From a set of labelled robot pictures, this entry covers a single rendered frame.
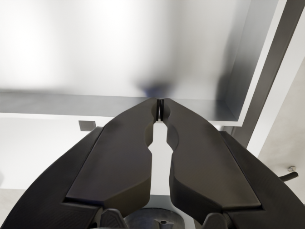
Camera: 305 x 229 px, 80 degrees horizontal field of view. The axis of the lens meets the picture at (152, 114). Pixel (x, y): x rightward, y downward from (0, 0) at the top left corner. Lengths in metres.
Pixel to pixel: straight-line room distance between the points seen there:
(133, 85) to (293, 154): 1.66
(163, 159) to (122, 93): 0.09
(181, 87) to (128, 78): 0.04
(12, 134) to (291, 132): 1.55
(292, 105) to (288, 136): 0.26
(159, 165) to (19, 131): 0.15
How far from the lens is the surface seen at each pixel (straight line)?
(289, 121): 1.52
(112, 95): 0.17
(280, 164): 1.79
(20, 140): 0.24
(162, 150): 0.20
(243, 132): 0.18
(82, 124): 0.19
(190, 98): 0.16
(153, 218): 0.45
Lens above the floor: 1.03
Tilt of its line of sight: 57 degrees down
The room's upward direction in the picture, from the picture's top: 177 degrees counter-clockwise
